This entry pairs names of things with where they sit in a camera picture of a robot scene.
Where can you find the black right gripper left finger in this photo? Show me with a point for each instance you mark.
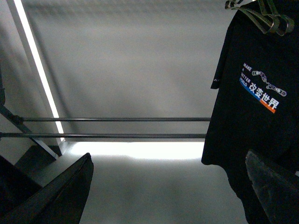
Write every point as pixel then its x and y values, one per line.
pixel 61 201

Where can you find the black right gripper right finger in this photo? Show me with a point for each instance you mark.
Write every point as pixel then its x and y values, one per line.
pixel 276 188

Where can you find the grey metal drying rack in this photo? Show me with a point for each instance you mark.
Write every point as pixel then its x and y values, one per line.
pixel 105 128

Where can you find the black printed t-shirt on rack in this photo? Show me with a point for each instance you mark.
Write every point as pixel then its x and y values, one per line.
pixel 257 106

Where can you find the spare metal wire hangers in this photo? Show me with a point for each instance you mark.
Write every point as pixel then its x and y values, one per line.
pixel 268 20

